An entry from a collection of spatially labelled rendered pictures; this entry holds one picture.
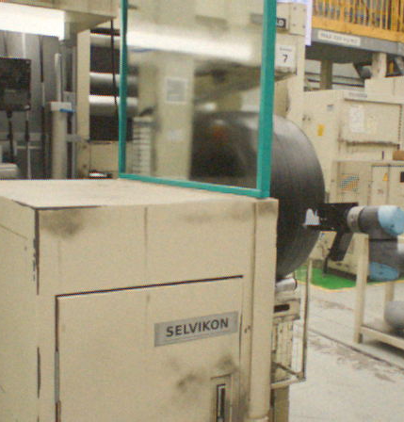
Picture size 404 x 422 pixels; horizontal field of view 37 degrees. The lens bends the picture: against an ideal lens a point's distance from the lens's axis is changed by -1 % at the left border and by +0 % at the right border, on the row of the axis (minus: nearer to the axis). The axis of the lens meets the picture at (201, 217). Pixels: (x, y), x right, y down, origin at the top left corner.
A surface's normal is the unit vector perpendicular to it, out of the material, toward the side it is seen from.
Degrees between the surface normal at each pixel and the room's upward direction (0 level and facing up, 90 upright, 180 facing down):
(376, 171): 90
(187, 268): 90
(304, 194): 83
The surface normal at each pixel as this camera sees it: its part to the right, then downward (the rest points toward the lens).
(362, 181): -0.85, 0.04
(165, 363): 0.53, 0.11
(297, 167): 0.49, -0.29
